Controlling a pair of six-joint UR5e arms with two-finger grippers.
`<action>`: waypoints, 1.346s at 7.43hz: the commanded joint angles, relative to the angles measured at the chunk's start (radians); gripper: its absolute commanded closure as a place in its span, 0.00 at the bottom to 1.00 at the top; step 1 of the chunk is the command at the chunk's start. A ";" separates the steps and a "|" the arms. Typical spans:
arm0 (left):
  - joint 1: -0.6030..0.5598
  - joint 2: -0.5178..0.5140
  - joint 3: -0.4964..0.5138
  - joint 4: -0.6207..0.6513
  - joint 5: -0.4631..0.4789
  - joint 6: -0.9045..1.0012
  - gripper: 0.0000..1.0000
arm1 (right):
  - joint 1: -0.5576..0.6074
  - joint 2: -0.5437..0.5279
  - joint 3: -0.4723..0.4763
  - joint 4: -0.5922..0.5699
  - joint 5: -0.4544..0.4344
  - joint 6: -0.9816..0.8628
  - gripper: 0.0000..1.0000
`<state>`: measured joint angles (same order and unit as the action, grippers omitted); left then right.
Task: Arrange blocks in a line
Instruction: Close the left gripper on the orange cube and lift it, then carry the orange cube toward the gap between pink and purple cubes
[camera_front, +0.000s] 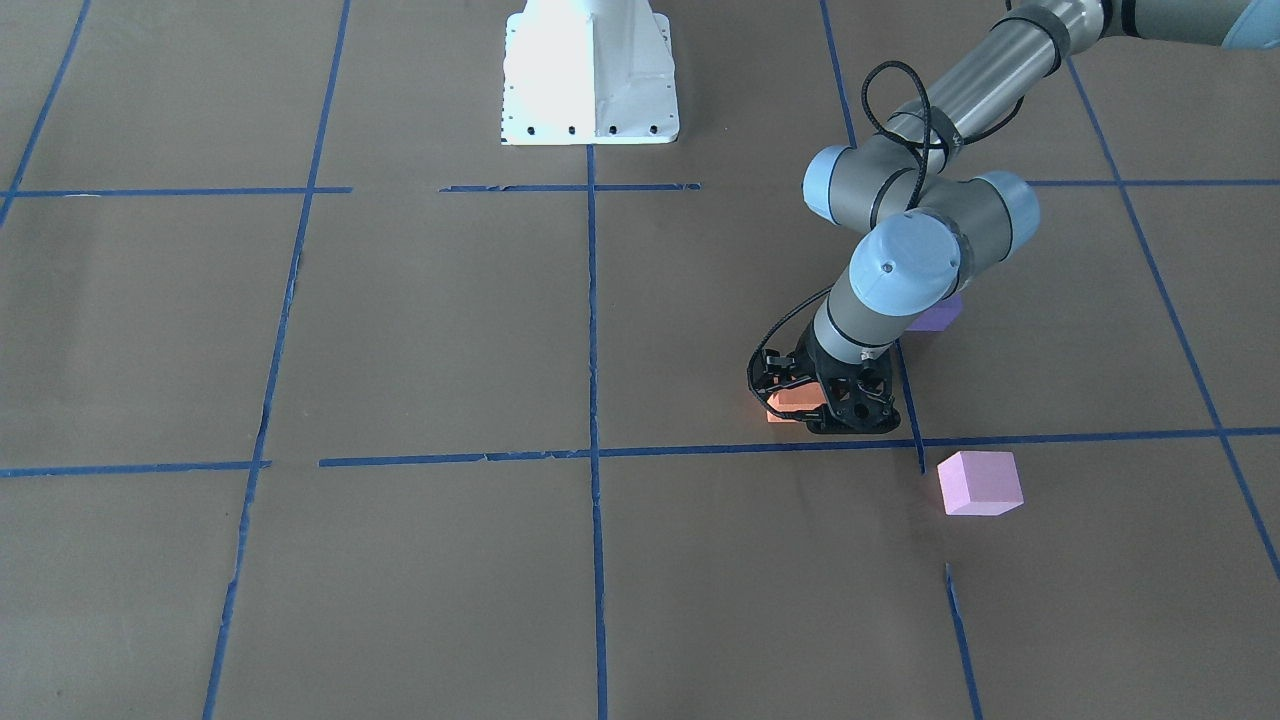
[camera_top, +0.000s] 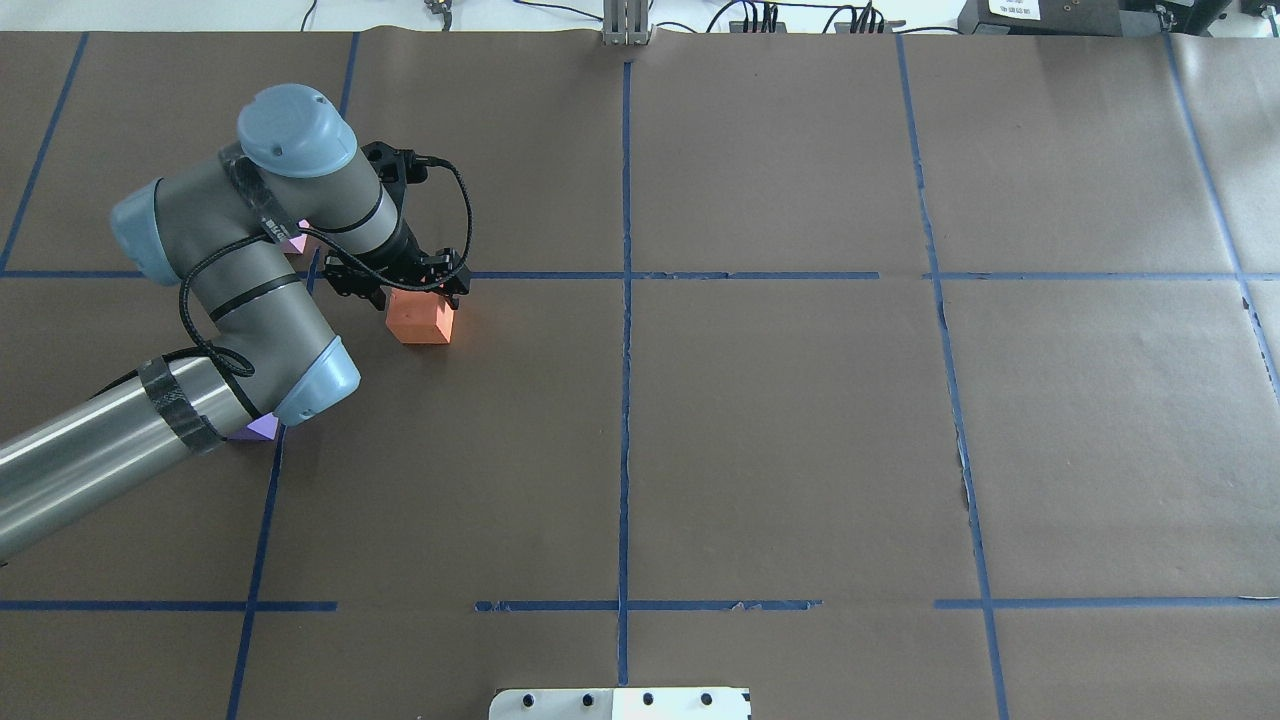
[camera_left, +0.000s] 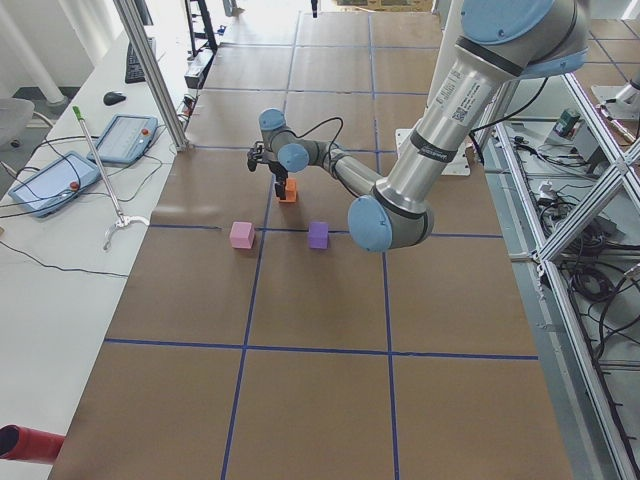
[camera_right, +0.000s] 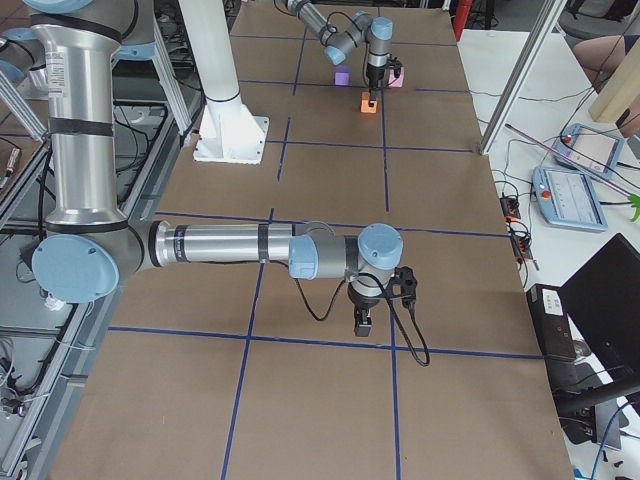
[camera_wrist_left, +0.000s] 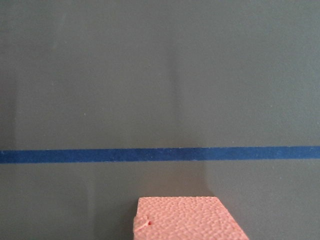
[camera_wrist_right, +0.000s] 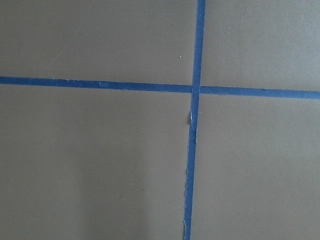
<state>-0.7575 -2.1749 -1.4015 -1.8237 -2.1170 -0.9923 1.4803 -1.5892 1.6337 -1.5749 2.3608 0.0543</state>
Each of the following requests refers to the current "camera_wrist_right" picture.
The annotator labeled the brown paper table cover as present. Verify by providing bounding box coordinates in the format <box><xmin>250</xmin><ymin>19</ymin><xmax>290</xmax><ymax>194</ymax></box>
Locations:
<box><xmin>0</xmin><ymin>0</ymin><xmax>320</xmax><ymax>240</ymax></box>

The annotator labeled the right vertical blue tape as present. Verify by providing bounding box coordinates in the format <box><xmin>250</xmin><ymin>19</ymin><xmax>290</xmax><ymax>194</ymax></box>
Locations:
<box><xmin>183</xmin><ymin>0</ymin><xmax>206</xmax><ymax>240</ymax></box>

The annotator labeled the lower right horizontal tape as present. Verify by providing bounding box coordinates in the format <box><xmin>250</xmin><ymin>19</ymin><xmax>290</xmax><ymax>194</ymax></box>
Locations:
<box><xmin>0</xmin><ymin>76</ymin><xmax>320</xmax><ymax>100</ymax></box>

